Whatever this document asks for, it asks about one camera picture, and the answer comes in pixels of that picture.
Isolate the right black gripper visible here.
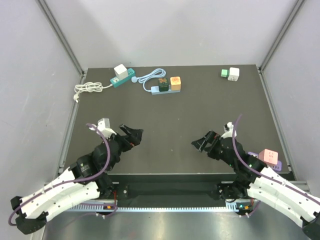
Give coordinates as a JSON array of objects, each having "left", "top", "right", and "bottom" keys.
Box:
[{"left": 191, "top": 130, "right": 236, "bottom": 168}]

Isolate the pink cube plug adapter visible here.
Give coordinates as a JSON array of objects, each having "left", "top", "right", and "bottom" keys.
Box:
[{"left": 258, "top": 149, "right": 278, "bottom": 166}]

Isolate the purple power strip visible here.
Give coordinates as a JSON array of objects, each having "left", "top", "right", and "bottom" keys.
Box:
[{"left": 247, "top": 151, "right": 282, "bottom": 172}]

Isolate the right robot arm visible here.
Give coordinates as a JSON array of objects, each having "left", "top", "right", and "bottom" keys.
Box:
[{"left": 191, "top": 131, "right": 320, "bottom": 240}]

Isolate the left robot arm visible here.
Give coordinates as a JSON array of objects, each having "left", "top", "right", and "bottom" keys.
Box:
[{"left": 8, "top": 118, "right": 144, "bottom": 235}]

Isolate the light blue power strip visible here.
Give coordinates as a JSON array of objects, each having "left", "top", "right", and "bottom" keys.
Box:
[{"left": 150, "top": 86, "right": 181, "bottom": 95}]

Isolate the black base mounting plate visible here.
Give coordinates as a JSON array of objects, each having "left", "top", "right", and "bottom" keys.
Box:
[{"left": 84, "top": 181, "right": 251, "bottom": 201}]

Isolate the teal power strip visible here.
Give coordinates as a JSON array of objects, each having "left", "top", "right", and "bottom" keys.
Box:
[{"left": 110, "top": 67, "right": 136, "bottom": 89}]

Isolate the dark green cube adapter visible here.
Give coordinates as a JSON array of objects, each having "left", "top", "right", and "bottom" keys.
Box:
[{"left": 158, "top": 77, "right": 170, "bottom": 92}]

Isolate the white cube adapter on teal strip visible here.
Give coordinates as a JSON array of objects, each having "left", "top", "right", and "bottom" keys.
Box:
[{"left": 114, "top": 64, "right": 128, "bottom": 80}]

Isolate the orange cube adapter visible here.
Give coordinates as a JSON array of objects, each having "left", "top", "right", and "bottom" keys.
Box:
[{"left": 170, "top": 76, "right": 182, "bottom": 91}]

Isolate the small green cube adapter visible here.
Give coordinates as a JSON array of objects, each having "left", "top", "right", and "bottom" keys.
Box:
[{"left": 220, "top": 69, "right": 229, "bottom": 78}]

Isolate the white cube adapter far right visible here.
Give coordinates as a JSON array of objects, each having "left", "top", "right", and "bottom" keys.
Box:
[{"left": 227, "top": 67, "right": 240, "bottom": 82}]

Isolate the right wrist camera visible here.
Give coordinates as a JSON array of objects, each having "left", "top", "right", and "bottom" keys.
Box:
[{"left": 220, "top": 121, "right": 234, "bottom": 139}]

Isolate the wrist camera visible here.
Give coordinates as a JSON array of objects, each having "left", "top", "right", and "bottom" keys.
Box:
[
  {"left": 97, "top": 117, "right": 117, "bottom": 139},
  {"left": 220, "top": 121, "right": 234, "bottom": 139}
]

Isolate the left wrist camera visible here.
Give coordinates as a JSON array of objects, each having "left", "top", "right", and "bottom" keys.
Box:
[{"left": 97, "top": 117, "right": 117, "bottom": 139}]

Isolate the white coiled cord left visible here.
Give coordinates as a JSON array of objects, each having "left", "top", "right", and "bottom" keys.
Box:
[{"left": 73, "top": 81, "right": 113, "bottom": 104}]

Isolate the light blue coiled cord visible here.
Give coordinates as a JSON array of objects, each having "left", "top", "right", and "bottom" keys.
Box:
[{"left": 131, "top": 68, "right": 167, "bottom": 93}]

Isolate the slotted cable duct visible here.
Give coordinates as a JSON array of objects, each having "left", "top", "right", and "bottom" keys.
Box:
[{"left": 67, "top": 202, "right": 254, "bottom": 213}]

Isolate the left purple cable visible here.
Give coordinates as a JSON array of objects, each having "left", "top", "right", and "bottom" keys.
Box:
[{"left": 8, "top": 123, "right": 118, "bottom": 227}]

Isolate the front aluminium rail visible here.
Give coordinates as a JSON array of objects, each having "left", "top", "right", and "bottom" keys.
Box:
[{"left": 291, "top": 180, "right": 310, "bottom": 193}]

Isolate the left aluminium frame post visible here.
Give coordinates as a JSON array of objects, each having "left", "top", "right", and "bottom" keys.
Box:
[{"left": 35, "top": 0, "right": 85, "bottom": 76}]

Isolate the aluminium frame post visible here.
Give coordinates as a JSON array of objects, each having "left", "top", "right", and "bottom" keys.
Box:
[
  {"left": 258, "top": 0, "right": 306, "bottom": 73},
  {"left": 35, "top": 0, "right": 85, "bottom": 76}
]

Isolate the right aluminium frame post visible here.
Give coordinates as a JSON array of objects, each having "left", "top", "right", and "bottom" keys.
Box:
[{"left": 258, "top": 0, "right": 306, "bottom": 73}]

